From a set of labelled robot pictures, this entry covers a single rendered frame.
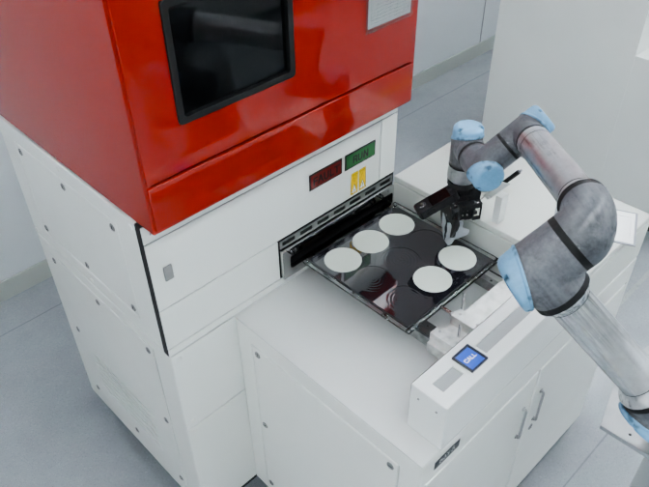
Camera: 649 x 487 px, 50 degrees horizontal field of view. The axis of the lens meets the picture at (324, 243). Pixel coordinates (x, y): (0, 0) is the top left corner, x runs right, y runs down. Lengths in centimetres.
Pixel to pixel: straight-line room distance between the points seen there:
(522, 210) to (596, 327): 65
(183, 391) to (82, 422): 95
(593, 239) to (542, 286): 12
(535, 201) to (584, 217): 72
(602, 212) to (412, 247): 70
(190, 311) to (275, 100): 55
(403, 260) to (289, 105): 55
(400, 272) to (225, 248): 46
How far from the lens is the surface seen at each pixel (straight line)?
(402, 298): 173
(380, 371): 167
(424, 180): 203
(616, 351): 142
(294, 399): 180
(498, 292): 181
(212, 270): 166
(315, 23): 151
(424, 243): 190
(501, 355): 156
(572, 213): 130
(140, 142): 132
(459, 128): 169
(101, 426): 271
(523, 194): 202
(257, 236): 171
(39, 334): 312
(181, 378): 181
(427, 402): 147
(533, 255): 129
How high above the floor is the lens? 210
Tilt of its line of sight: 40 degrees down
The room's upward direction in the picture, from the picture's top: 1 degrees counter-clockwise
